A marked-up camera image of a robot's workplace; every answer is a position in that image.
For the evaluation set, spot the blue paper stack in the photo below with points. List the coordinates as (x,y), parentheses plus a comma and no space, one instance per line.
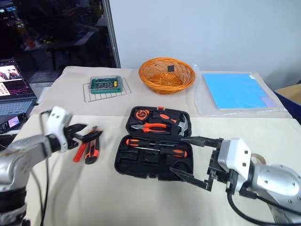
(235,91)

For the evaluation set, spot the black plastic tool case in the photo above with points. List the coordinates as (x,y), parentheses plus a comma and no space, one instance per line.
(131,162)

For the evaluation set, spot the orange black screwdriver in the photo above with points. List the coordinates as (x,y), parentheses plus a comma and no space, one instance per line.
(174,153)
(134,142)

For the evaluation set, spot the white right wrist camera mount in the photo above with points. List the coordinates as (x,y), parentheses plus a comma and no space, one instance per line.
(235,155)

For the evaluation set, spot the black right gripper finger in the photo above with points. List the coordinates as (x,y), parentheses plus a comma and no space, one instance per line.
(202,141)
(190,178)

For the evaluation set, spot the black handheld device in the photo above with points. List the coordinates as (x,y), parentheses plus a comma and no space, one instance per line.
(11,122)

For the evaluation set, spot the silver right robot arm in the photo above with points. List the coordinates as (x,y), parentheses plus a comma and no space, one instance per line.
(275,181)

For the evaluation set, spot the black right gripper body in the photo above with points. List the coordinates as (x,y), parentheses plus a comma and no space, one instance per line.
(214,164)

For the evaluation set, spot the slim orange hand tool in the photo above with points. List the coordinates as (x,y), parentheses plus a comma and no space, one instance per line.
(78,154)

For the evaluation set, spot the green screwdriver bit box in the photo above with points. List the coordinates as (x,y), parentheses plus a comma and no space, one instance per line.
(105,89)

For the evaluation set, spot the grey metal post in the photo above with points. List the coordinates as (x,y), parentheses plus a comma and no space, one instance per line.
(113,35)

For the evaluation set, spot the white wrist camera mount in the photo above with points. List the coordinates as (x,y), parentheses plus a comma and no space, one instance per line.
(235,155)
(57,124)

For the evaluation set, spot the blue cardboard box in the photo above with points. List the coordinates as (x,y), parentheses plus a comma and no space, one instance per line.
(291,94)

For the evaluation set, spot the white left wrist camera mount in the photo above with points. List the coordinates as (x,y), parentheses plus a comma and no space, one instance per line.
(57,124)

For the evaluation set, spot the black orange utility knife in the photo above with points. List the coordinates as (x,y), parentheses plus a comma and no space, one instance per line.
(92,153)

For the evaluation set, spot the orange wicker basket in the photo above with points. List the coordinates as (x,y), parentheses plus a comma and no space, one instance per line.
(164,89)

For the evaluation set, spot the clear plastic sleeve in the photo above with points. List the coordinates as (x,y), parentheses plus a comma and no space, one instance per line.
(200,106)

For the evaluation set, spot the open laptop computer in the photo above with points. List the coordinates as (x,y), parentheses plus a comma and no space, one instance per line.
(14,106)

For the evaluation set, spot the beige tape roll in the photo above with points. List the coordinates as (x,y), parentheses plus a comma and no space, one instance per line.
(263,158)

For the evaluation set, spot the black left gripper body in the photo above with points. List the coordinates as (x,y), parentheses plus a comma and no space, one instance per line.
(69,137)

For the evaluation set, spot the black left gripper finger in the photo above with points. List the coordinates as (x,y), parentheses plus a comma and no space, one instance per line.
(90,136)
(78,127)

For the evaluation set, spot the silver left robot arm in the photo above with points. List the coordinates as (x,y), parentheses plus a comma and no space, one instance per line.
(18,155)

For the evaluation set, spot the small black square tag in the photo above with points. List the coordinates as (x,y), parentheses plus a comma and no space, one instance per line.
(171,68)

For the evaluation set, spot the orange black tape measure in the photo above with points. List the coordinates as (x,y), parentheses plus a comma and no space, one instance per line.
(141,114)

